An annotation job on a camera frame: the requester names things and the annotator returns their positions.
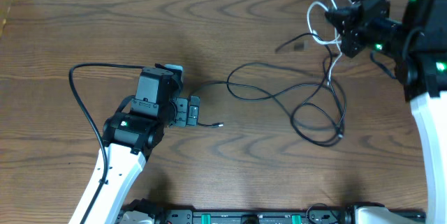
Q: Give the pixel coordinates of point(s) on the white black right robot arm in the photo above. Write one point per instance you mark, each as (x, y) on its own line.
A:
(417, 44)

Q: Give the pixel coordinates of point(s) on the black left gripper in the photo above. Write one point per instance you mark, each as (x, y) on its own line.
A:
(183, 117)

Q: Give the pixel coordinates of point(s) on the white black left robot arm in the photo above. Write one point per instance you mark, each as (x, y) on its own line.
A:
(129, 136)

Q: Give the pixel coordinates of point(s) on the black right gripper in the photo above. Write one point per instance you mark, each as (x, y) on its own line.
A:
(348, 20)

